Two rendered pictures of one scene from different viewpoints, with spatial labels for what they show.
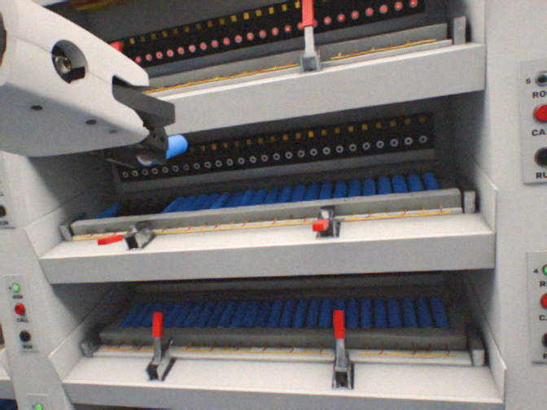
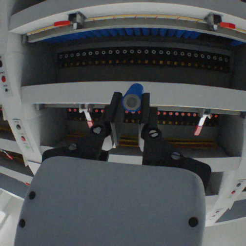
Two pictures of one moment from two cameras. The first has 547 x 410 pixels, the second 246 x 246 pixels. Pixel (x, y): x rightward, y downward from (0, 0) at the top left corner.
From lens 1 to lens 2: 0.26 m
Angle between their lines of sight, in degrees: 45
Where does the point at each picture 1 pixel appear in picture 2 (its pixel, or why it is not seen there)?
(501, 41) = (18, 103)
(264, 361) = not seen: outside the picture
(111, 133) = (35, 194)
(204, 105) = not seen: hidden behind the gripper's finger
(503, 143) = (10, 68)
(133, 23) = not seen: hidden behind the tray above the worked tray
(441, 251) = (23, 17)
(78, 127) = (32, 228)
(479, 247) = (12, 24)
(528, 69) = (10, 93)
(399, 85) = (45, 91)
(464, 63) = (26, 97)
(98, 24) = (214, 132)
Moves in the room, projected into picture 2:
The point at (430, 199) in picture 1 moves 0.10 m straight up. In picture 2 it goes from (37, 37) to (42, 74)
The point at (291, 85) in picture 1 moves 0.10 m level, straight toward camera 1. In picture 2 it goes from (91, 99) to (61, 124)
